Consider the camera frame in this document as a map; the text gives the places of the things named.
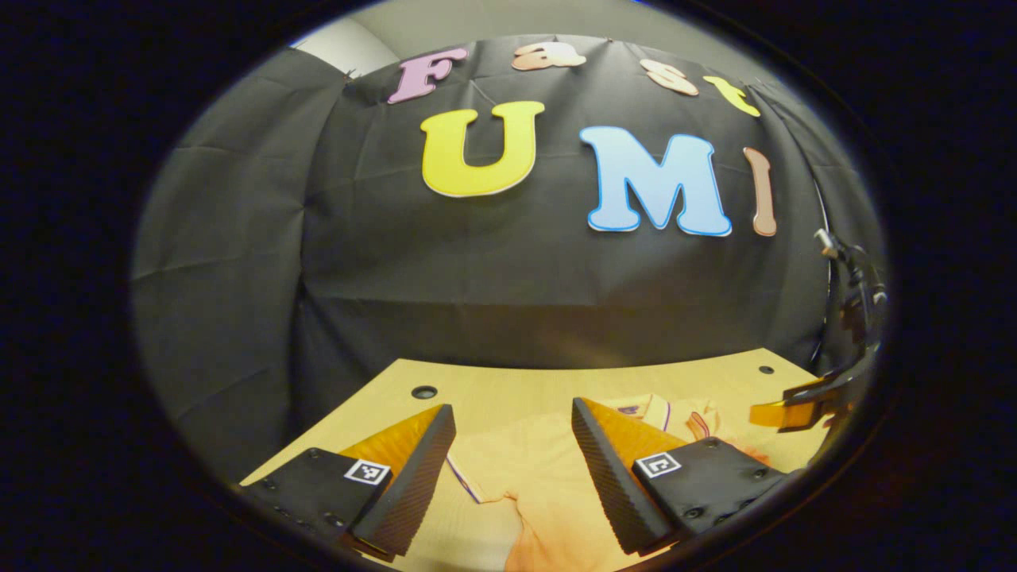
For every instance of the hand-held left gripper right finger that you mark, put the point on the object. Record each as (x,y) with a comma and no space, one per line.
(612,485)

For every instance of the orange T-shirt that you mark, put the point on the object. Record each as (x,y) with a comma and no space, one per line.
(540,477)

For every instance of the black backdrop cloth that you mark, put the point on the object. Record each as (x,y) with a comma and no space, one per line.
(477,278)

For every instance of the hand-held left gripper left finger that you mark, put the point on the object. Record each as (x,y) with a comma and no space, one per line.
(413,485)

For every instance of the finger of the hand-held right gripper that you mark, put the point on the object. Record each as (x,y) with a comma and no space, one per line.
(818,401)

